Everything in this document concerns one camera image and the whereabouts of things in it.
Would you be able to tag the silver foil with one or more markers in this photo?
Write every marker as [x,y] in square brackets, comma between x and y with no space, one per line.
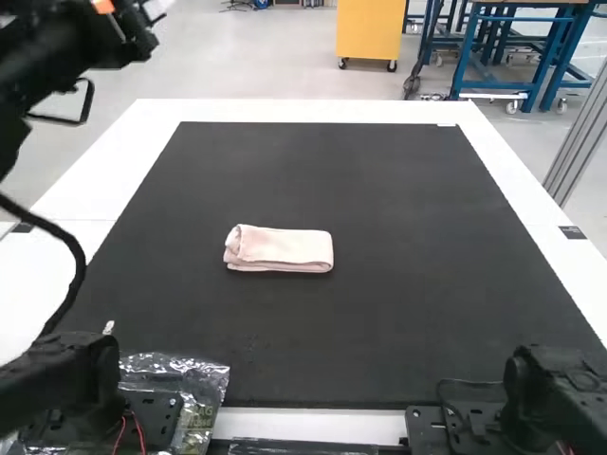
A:
[189,374]

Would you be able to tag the blue metal trolley frame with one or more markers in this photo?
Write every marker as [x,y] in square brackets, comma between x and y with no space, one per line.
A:
[521,61]
[429,28]

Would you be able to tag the dark base panel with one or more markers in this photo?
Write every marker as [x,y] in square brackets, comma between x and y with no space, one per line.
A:
[156,417]
[427,426]

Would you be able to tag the pale towel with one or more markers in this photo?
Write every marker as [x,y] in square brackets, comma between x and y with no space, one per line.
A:
[284,249]

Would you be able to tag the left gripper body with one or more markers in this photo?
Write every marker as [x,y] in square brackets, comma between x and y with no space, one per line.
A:
[137,33]

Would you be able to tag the black mat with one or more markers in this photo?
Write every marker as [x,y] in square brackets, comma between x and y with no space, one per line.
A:
[379,213]

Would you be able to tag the yellow cabinet on casters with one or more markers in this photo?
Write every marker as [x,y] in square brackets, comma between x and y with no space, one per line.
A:
[370,28]

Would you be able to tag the black tubular frame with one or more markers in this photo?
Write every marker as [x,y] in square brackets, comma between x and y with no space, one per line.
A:
[89,102]

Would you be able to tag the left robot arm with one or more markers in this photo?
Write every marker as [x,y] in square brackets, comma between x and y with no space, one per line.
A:
[42,47]

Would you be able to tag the aluminium profile post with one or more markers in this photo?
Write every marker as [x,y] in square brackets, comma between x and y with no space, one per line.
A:
[578,142]

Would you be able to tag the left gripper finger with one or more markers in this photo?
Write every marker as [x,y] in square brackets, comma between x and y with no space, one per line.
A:
[103,5]

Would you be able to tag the small black plate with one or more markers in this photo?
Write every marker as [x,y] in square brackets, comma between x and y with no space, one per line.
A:
[570,232]
[23,228]

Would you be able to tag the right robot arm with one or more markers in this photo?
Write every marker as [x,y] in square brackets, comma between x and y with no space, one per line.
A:
[545,388]

